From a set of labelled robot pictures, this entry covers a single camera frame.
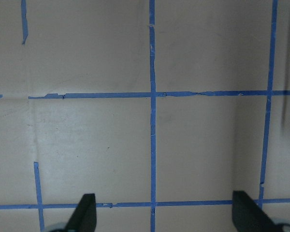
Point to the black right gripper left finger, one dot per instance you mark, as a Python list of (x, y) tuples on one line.
[(84, 217)]

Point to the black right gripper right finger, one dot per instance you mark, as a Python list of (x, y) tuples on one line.
[(247, 216)]

